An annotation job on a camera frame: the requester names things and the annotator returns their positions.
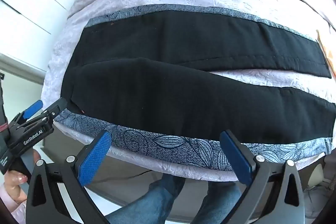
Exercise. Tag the person's right leg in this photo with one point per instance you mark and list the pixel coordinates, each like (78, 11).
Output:
(220, 203)

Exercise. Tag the person's left leg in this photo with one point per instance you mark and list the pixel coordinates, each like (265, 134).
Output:
(147, 200)

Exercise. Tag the person's leg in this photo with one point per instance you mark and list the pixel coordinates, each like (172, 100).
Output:
(147, 200)
(220, 203)

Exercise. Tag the white wardrobe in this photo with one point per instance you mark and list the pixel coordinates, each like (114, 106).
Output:
(34, 3)

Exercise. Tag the grey leaf print cloth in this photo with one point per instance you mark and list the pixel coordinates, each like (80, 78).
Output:
(170, 145)

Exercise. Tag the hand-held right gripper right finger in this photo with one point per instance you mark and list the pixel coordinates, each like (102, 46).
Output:
(236, 158)

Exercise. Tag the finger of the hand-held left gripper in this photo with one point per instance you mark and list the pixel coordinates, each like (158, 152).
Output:
(32, 108)
(56, 108)

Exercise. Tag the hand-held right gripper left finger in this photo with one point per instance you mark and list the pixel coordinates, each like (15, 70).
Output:
(94, 157)

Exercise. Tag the white plastic object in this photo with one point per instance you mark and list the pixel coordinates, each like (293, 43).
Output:
(316, 175)

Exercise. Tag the orange patterned cloth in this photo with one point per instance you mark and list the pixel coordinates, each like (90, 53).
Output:
(328, 53)

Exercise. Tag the black pants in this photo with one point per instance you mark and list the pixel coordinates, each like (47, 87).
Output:
(157, 87)

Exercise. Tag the person's left forearm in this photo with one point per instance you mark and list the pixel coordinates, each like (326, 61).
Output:
(15, 213)

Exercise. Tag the person's left hand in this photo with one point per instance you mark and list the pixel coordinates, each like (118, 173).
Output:
(17, 184)

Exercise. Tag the grey bed base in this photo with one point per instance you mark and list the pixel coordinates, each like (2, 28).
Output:
(118, 182)

